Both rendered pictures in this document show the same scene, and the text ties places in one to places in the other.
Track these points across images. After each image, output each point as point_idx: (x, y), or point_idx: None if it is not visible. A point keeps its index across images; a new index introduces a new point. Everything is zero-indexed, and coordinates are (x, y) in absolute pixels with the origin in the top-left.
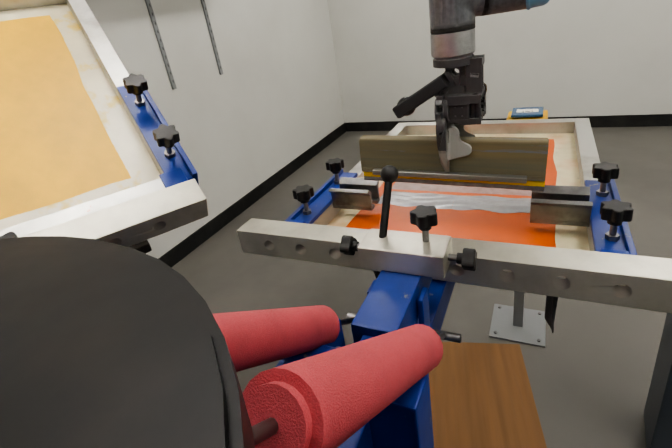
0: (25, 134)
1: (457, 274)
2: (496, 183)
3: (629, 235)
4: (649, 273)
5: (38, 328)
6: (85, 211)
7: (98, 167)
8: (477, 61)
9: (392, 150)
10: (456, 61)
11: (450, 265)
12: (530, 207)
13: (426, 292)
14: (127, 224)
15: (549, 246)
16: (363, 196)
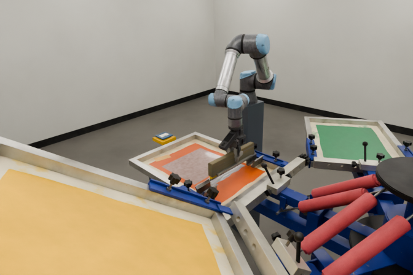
0: (157, 239)
1: None
2: None
3: (278, 158)
4: (300, 161)
5: (396, 164)
6: (232, 239)
7: (192, 229)
8: (242, 125)
9: (222, 163)
10: (241, 126)
11: None
12: (253, 163)
13: None
14: (255, 224)
15: (262, 171)
16: (214, 187)
